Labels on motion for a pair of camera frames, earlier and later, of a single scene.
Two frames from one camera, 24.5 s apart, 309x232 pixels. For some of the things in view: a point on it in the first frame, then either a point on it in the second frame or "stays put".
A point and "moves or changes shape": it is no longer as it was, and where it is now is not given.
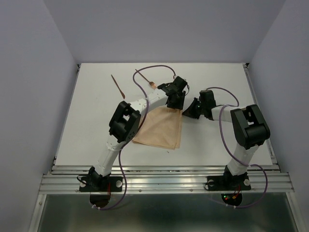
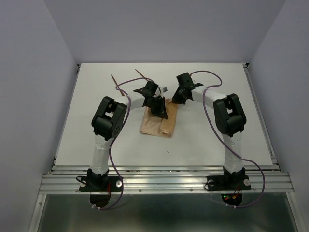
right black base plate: x=228 y=183 stays put
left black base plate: x=101 y=184 stays put
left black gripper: x=175 y=101 → x=158 y=106
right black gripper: x=195 y=109 → x=180 y=95
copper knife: x=121 y=92 stays put
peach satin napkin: x=160 y=127 moves or changes shape
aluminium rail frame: x=165 y=178 stays put
